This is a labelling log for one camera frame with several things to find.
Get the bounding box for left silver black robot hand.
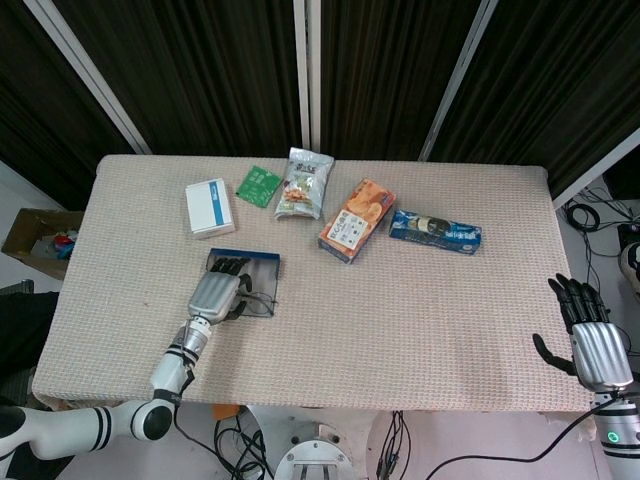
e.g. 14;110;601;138
186;257;254;326

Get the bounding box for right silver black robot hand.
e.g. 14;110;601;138
532;273;635;392

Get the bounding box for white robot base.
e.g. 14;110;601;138
245;404;401;480

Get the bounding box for white box with blue stripe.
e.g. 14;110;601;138
184;178;237;240

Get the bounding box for orange and blue biscuit box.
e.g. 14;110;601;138
317;177;396;265

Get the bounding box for brown cardboard box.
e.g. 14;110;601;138
0;207;85;281

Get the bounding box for thin-framed eyeglasses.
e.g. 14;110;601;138
238;273;280;317

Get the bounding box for white and black sneaker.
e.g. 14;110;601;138
618;240;640;294

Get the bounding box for green flat packet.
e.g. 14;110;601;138
234;164;280;208

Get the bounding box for silver snack bag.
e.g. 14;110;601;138
272;146;335;221

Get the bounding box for red and blue plastic item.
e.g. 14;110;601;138
51;233;77;259

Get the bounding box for pink waffle tablecloth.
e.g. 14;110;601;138
30;153;589;414

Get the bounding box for blue cookie package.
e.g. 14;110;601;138
388;208;483;257

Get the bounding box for dark brown curtain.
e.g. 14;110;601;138
52;0;306;156
434;0;640;201
0;0;137;211
319;0;484;161

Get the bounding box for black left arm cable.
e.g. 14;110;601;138
172;344;274;480

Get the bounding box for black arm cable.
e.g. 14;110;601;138
424;394;621;480
172;344;274;480

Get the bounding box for black floor cables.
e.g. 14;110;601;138
562;185;640;281

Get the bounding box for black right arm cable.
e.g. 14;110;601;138
424;394;621;480

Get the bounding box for black cable tangle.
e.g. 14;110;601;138
213;417;274;480

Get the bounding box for white metal frame beam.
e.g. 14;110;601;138
552;127;640;210

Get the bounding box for black cable bundle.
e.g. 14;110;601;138
377;410;407;480

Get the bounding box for white metal frame post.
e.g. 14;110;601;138
418;0;511;162
305;0;322;152
292;0;312;150
24;0;152;155

